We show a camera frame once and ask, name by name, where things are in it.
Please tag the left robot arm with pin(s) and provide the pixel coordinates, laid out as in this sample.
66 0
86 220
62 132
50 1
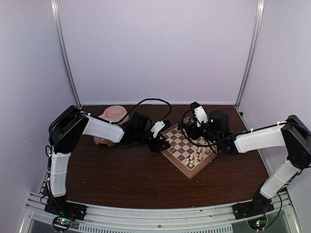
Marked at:
65 133

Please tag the pink double pet bowl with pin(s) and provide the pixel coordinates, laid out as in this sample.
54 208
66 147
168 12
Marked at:
114 113

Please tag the aluminium frame post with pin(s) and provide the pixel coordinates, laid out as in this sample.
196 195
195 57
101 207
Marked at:
252 50
63 50

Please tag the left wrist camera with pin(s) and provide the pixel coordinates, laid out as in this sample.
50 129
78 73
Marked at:
160 126

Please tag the circuit board with leds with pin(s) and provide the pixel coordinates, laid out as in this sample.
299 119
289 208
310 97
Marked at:
257 223
61 222

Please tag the front aluminium rail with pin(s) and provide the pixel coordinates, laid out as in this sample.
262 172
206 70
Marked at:
213 219

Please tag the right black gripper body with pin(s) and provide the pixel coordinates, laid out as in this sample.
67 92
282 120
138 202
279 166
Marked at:
192 129

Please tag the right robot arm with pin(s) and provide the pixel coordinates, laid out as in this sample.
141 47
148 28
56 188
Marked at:
291 133

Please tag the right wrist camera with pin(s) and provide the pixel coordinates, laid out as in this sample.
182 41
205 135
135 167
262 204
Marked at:
199 114

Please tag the white chess pieces group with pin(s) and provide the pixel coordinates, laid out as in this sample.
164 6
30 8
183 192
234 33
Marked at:
196 157

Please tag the left aluminium frame post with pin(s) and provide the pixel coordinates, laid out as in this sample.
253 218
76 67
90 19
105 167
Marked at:
63 50

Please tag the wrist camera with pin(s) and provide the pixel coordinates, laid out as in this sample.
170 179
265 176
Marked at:
199 114
160 126

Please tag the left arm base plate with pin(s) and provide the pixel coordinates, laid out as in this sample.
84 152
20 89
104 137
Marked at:
69 210

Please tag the left circuit board with LEDs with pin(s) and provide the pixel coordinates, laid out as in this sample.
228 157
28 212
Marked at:
61 222

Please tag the wooden chess board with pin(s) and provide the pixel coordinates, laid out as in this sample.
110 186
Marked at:
181 148

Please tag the right aluminium frame post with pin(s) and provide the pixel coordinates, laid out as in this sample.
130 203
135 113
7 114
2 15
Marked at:
252 50

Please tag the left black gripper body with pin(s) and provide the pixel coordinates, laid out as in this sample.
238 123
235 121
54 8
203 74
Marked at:
154 146

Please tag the right circuit board with LEDs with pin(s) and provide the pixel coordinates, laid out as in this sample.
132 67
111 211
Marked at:
257 223

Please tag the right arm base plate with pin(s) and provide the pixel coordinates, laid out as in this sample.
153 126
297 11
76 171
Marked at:
249 209

